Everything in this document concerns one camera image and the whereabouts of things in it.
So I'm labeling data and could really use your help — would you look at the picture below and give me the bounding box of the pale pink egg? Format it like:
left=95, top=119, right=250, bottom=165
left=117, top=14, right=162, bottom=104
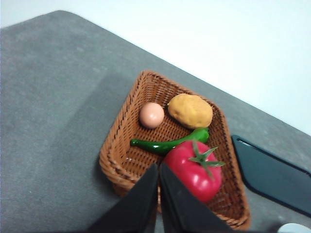
left=138, top=102, right=165, bottom=128

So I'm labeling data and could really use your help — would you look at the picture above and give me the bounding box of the brown wicker basket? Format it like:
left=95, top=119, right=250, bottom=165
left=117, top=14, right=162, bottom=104
left=99, top=69, right=251, bottom=231

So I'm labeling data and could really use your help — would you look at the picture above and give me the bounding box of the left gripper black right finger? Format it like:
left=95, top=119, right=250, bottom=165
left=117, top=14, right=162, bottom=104
left=160, top=162, right=235, bottom=233

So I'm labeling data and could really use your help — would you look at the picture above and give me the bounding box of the red tomato with green stem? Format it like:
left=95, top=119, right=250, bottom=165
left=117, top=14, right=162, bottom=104
left=162, top=140, right=226, bottom=204

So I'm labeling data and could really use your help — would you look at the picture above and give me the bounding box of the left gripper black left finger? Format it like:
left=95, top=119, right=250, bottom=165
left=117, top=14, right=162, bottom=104
left=87, top=163, right=159, bottom=233

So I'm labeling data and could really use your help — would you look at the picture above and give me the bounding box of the white round plate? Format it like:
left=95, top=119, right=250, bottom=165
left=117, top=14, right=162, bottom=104
left=276, top=222, right=311, bottom=233

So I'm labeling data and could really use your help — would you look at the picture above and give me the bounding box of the green chili pepper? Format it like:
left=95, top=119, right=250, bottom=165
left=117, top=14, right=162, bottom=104
left=130, top=127, right=210, bottom=156

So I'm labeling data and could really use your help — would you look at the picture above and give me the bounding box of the black rectangular tray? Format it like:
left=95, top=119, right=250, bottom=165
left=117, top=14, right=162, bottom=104
left=230, top=134, right=311, bottom=218

